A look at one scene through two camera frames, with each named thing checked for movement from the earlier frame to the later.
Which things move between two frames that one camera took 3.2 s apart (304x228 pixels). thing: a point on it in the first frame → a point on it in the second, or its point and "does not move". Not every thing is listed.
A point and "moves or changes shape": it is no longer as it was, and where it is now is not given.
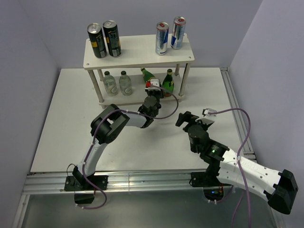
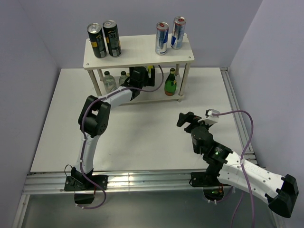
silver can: [178, 33] does not move
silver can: [162, 29] does not move
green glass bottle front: [147, 75] moves or changes shape
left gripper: [160, 93] → [152, 79]
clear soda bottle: [110, 84] does not move
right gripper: [187, 117] does not move
